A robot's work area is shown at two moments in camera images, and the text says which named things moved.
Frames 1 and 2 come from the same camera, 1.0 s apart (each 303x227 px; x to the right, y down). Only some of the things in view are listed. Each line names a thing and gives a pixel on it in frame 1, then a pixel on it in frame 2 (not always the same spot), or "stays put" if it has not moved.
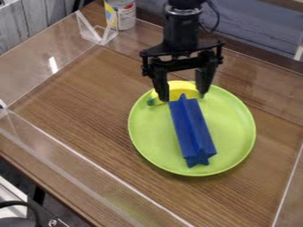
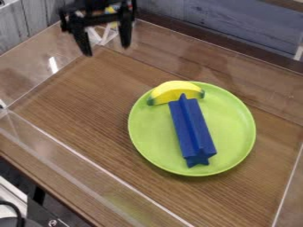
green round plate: (154, 139) stays put
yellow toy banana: (177, 88) stays put
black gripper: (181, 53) -> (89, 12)
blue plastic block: (197, 145) stays put
